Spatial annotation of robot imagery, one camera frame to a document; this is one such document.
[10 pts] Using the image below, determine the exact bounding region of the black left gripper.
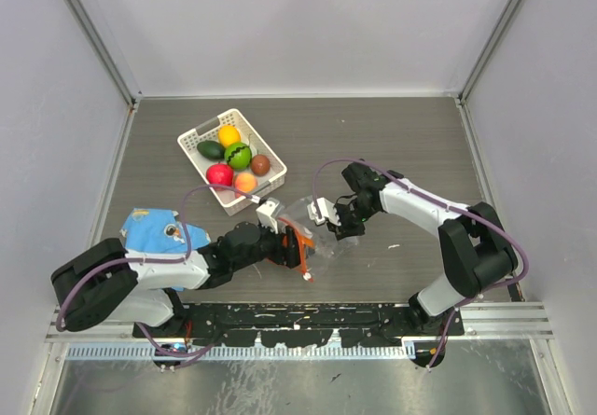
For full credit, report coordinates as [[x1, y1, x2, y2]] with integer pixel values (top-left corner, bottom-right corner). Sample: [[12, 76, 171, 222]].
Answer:
[[231, 218, 312, 271]]

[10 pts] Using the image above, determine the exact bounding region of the clear zip top bag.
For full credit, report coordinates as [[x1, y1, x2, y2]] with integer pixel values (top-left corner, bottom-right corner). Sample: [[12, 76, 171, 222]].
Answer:
[[277, 196, 359, 282]]

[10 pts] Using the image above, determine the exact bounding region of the fake peach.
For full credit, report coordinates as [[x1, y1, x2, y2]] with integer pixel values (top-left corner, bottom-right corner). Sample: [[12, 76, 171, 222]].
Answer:
[[234, 173, 258, 193]]

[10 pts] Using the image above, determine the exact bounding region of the fake brown passion fruit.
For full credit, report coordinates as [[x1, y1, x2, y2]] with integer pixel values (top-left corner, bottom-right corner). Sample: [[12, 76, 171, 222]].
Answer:
[[250, 154, 271, 177]]

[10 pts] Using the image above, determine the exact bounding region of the fake red apple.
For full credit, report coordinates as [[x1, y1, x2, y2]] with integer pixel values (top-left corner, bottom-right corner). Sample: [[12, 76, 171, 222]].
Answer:
[[205, 163, 234, 187]]

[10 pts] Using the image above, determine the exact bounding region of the fake green watermelon piece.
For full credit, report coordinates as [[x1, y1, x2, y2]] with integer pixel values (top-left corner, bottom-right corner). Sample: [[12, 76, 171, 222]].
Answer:
[[224, 142, 253, 171]]

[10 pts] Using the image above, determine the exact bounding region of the fake dark green vegetable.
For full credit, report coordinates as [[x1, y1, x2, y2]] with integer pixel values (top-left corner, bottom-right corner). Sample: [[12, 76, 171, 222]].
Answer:
[[197, 140, 226, 161]]

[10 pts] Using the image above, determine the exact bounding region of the fake yellow lemon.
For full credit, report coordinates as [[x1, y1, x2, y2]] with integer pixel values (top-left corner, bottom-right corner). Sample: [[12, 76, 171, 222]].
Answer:
[[217, 125, 242, 148]]

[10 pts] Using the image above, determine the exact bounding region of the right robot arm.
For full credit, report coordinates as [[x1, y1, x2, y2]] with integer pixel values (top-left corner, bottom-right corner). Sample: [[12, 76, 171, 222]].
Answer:
[[327, 162, 518, 335]]

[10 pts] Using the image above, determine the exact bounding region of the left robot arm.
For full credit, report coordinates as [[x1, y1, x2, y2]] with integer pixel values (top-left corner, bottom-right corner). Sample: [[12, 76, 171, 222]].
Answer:
[[50, 222, 312, 337]]

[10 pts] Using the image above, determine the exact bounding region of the white perforated plastic basket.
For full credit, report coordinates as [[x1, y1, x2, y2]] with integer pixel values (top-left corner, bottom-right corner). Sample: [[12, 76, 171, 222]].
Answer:
[[177, 108, 287, 215]]

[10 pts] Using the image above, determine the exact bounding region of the blue patterned cloth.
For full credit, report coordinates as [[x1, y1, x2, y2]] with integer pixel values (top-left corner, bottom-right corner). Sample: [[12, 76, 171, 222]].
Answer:
[[119, 207, 212, 291]]

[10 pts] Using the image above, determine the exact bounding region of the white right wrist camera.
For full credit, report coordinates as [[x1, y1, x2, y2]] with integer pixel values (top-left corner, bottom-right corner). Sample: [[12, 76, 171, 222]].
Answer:
[[307, 198, 340, 226]]

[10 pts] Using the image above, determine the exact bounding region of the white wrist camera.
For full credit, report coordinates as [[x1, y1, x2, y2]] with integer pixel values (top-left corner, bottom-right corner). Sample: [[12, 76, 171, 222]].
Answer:
[[307, 198, 340, 226], [256, 198, 283, 234]]

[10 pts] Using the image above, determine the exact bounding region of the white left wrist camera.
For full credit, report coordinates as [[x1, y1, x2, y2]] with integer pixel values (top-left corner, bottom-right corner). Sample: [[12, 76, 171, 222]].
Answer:
[[256, 198, 283, 234]]

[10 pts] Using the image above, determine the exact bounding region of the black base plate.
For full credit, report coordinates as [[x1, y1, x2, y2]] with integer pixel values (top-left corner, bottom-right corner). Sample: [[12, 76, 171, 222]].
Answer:
[[148, 303, 448, 348]]

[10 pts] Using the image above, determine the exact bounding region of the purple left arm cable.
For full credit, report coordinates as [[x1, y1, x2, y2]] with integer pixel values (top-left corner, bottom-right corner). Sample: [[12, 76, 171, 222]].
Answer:
[[54, 184, 265, 370]]

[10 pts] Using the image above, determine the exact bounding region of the aluminium frame rail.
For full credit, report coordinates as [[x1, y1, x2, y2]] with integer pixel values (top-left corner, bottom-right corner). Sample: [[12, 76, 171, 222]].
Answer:
[[45, 302, 554, 342]]

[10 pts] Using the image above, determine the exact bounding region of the blue slotted cable duct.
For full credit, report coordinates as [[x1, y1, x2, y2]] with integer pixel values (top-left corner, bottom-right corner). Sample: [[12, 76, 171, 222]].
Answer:
[[65, 342, 416, 361]]

